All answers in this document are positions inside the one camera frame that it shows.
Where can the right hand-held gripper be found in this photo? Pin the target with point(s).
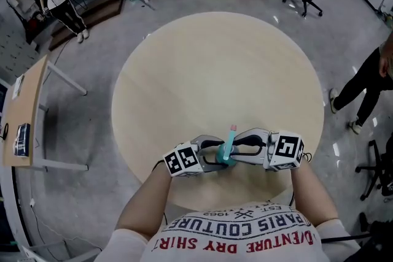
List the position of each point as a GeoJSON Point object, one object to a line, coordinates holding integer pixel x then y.
{"type": "Point", "coordinates": [285, 150]}

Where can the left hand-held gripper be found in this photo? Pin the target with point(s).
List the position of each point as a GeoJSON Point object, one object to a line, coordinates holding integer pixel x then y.
{"type": "Point", "coordinates": [184, 161]}

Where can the person's left forearm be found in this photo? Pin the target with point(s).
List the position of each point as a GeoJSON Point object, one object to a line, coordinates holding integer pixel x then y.
{"type": "Point", "coordinates": [144, 202]}

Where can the person's right forearm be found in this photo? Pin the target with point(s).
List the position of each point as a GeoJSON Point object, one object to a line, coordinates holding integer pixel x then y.
{"type": "Point", "coordinates": [313, 196]}

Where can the person's white printed shirt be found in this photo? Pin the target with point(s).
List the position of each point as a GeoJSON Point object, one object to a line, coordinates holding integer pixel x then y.
{"type": "Point", "coordinates": [233, 239]}

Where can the dark wooden step platform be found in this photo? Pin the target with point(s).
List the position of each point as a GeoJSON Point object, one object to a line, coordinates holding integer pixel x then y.
{"type": "Point", "coordinates": [101, 6]}

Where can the white power adapter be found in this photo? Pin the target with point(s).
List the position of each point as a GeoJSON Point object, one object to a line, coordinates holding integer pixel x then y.
{"type": "Point", "coordinates": [32, 202]}

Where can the wooden desk with white legs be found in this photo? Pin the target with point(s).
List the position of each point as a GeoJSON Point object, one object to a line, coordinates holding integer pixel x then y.
{"type": "Point", "coordinates": [27, 107]}

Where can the dark blue book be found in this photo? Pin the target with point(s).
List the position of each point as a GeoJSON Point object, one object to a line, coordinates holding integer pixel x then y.
{"type": "Point", "coordinates": [22, 141]}

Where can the white papers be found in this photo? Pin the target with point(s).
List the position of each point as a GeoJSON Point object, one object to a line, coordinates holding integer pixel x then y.
{"type": "Point", "coordinates": [18, 87]}

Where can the grey metal lockers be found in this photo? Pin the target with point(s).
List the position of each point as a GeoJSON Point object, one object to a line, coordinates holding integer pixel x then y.
{"type": "Point", "coordinates": [15, 52]}

